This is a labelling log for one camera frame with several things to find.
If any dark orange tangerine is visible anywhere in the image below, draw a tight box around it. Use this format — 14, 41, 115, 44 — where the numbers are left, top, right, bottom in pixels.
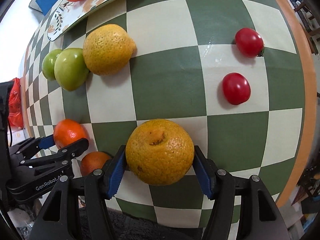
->
80, 151, 112, 177

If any large yellow orange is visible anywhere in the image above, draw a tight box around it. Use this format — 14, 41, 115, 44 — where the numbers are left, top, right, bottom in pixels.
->
125, 119, 194, 186

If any green apple front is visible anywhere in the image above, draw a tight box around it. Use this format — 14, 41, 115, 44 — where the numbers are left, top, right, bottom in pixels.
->
54, 48, 89, 92

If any green apple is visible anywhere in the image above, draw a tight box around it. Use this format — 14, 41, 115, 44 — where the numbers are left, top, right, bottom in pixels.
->
54, 48, 89, 92
42, 49, 62, 81

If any red cherry tomato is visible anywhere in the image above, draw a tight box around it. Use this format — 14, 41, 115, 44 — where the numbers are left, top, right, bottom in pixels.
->
222, 73, 251, 105
235, 28, 264, 58

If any yellow lemon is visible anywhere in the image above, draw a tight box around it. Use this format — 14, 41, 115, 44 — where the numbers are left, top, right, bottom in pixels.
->
82, 24, 137, 75

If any red plastic bag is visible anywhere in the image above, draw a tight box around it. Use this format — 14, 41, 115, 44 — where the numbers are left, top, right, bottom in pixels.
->
8, 77, 24, 129

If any green checkered tablecloth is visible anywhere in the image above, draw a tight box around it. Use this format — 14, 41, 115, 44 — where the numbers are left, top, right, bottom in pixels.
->
21, 0, 318, 240

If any floral oval plate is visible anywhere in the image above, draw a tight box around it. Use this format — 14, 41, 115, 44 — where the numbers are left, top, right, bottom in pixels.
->
47, 0, 115, 41

